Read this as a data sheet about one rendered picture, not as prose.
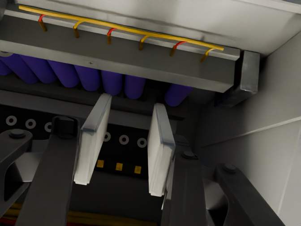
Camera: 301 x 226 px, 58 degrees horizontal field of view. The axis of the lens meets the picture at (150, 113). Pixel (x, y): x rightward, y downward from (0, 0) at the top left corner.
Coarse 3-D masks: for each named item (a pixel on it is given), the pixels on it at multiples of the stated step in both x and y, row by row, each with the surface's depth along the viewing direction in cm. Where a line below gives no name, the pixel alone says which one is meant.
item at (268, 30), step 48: (48, 0) 16; (96, 0) 15; (144, 0) 15; (192, 0) 14; (240, 0) 13; (288, 0) 13; (240, 48) 18; (288, 48) 16; (0, 96) 29; (192, 96) 29; (240, 96) 19; (288, 96) 15
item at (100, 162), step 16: (0, 112) 29; (16, 112) 30; (32, 112) 30; (0, 128) 29; (16, 128) 29; (112, 128) 31; (128, 128) 31; (112, 144) 30; (128, 144) 30; (112, 160) 30; (128, 160) 30; (144, 160) 30; (144, 176) 30
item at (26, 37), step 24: (24, 24) 17; (48, 24) 17; (0, 48) 18; (24, 48) 17; (48, 48) 17; (72, 48) 17; (96, 48) 17; (120, 48) 18; (144, 48) 18; (168, 48) 18; (216, 48) 16; (120, 72) 19; (144, 72) 18; (168, 72) 18; (192, 72) 18; (216, 72) 18
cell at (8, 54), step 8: (0, 56) 21; (8, 56) 21; (16, 56) 21; (8, 64) 22; (16, 64) 22; (24, 64) 23; (16, 72) 24; (24, 72) 24; (32, 72) 25; (24, 80) 26; (32, 80) 26
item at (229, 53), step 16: (16, 16) 17; (32, 16) 17; (48, 16) 17; (96, 32) 17; (112, 32) 17; (128, 32) 17; (176, 48) 18; (192, 48) 18; (208, 48) 18; (224, 48) 18
